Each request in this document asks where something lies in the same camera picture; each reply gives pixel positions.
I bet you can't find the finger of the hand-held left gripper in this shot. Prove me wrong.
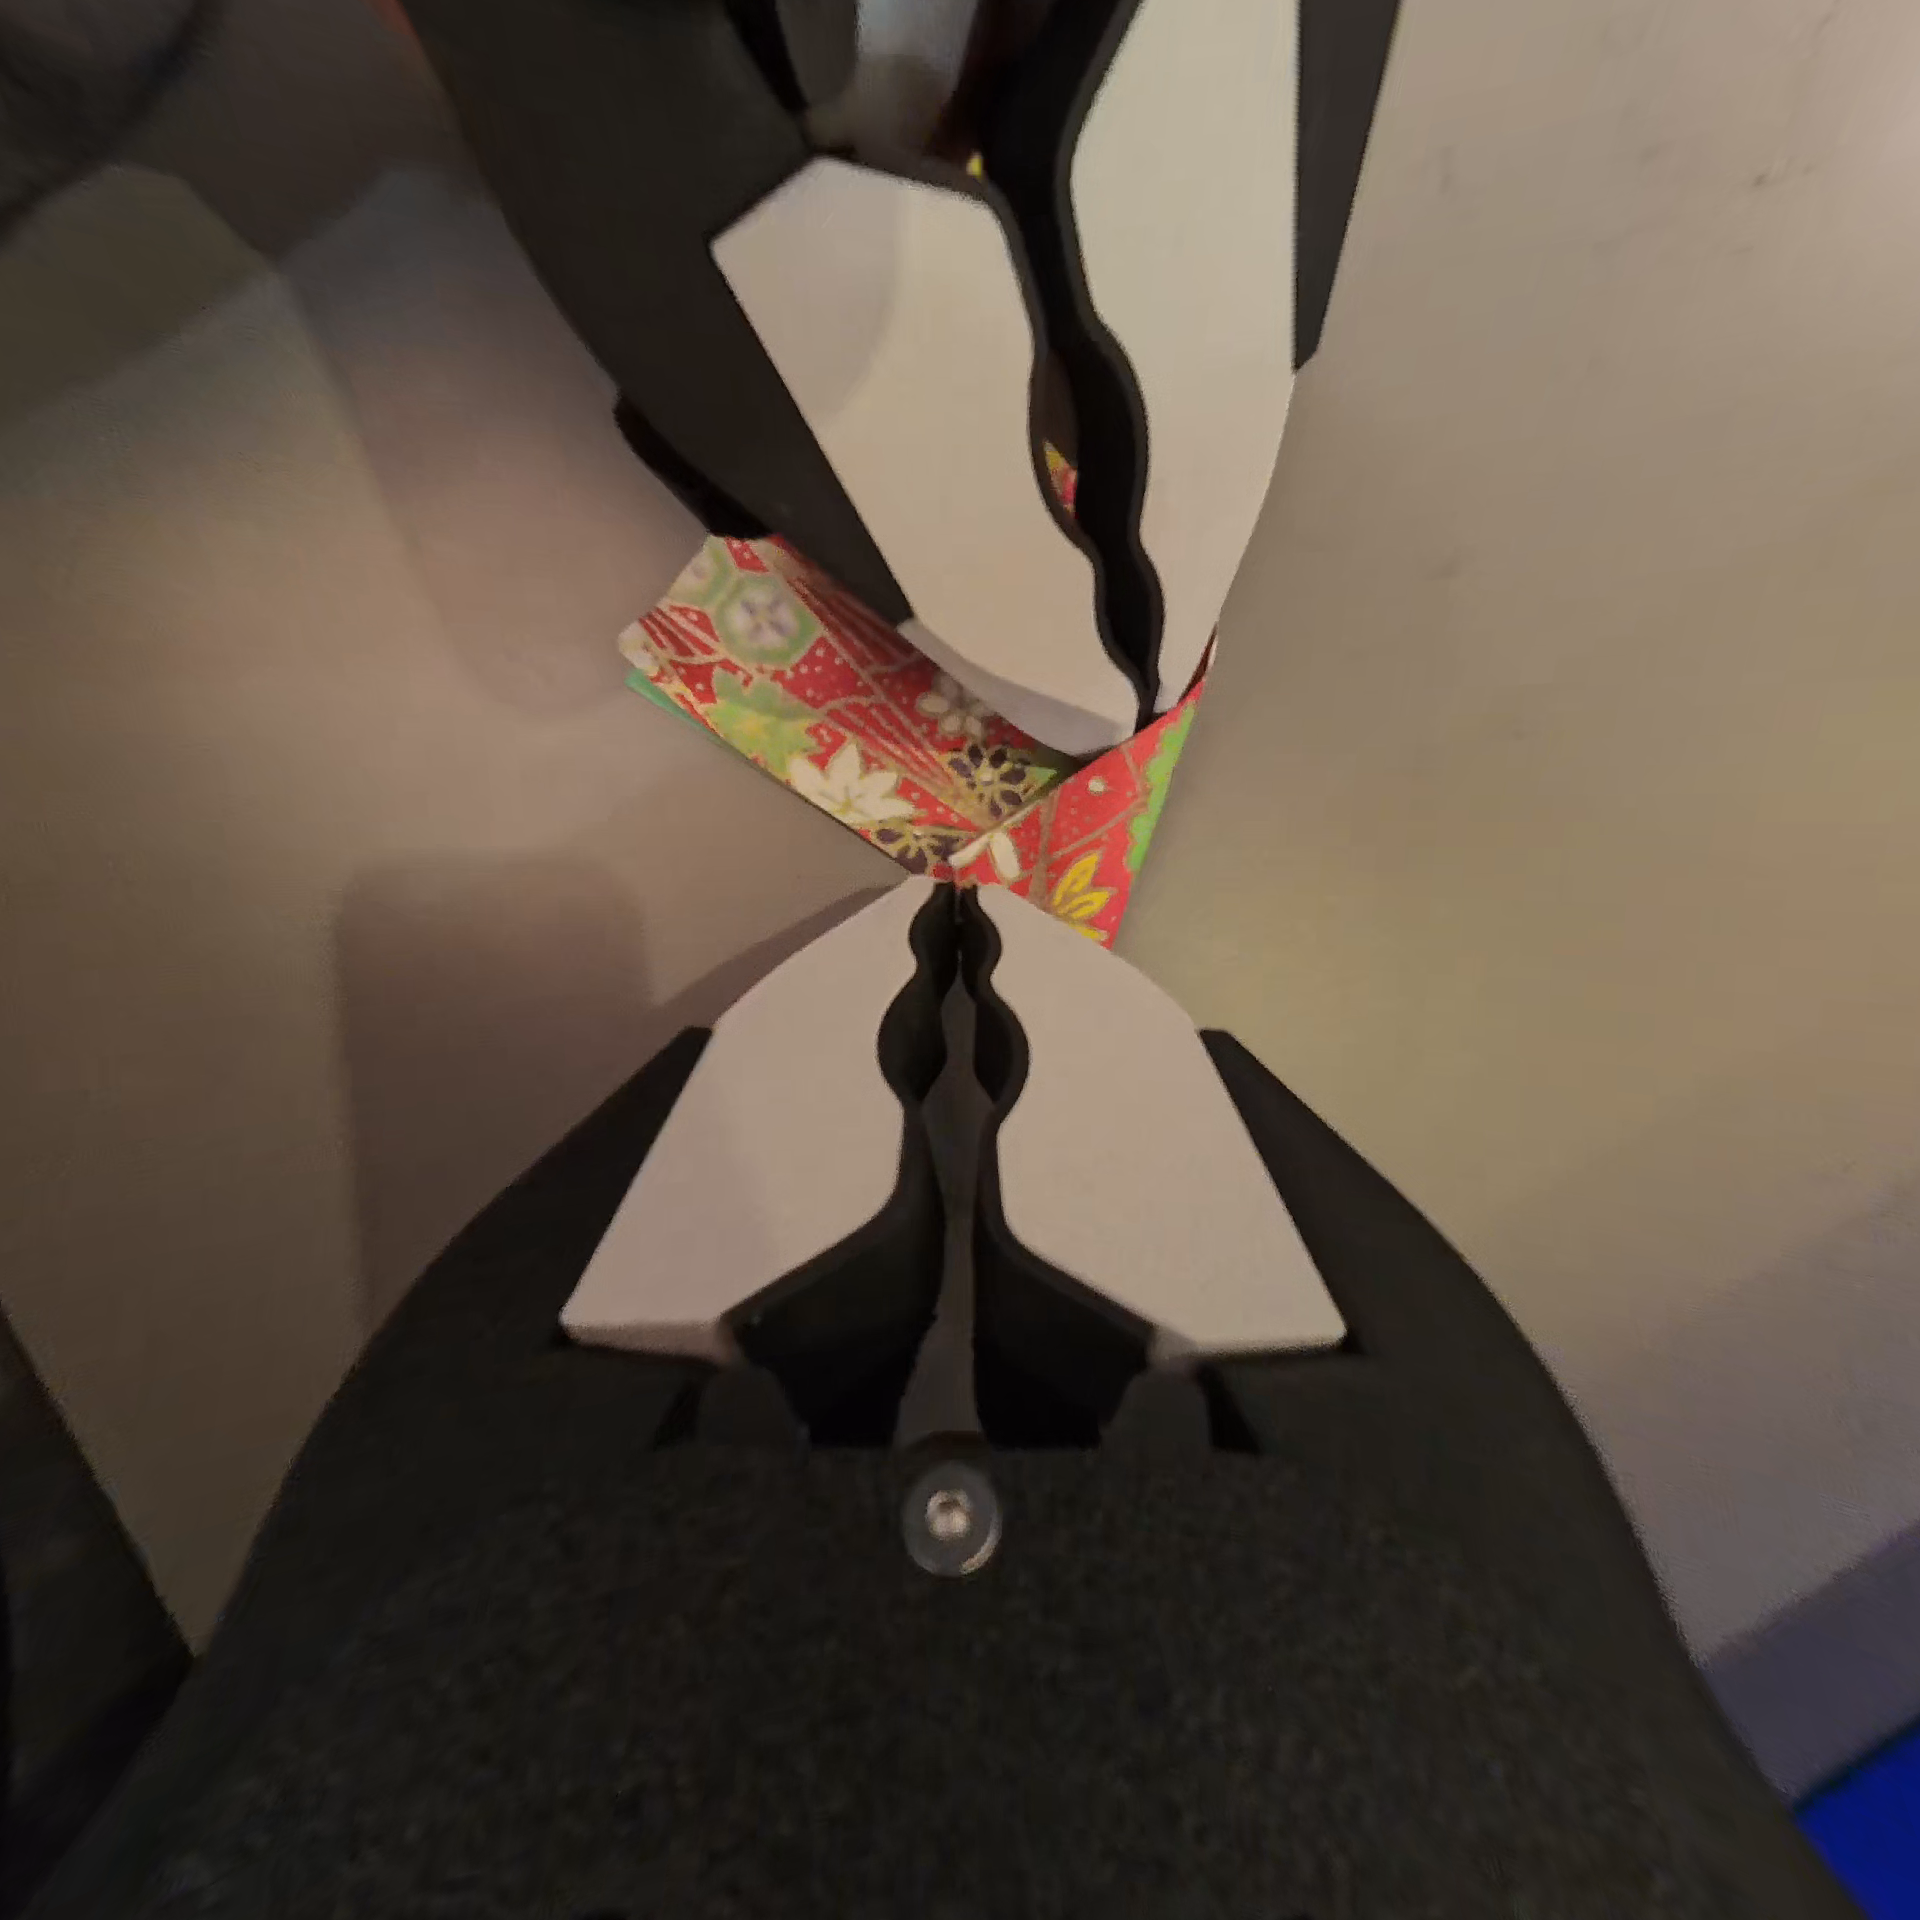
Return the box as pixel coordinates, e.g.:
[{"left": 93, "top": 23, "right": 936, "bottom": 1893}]
[
  {"left": 983, "top": 0, "right": 1302, "bottom": 714},
  {"left": 708, "top": 152, "right": 1144, "bottom": 752}
]

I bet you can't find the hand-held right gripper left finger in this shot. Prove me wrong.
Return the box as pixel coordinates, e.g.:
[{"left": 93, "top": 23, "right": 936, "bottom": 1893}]
[{"left": 559, "top": 877, "right": 964, "bottom": 1444}]

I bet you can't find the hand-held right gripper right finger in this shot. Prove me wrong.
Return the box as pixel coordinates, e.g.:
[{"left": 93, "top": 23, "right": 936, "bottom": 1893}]
[{"left": 960, "top": 882, "right": 1352, "bottom": 1444}]

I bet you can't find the red floral green-backed origami paper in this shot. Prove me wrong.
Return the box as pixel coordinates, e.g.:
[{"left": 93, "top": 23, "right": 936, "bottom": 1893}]
[{"left": 616, "top": 435, "right": 1220, "bottom": 952}]

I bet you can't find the blue plastic bin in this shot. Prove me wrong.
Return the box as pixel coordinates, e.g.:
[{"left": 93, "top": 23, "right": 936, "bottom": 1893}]
[{"left": 1792, "top": 1727, "right": 1920, "bottom": 1920}]

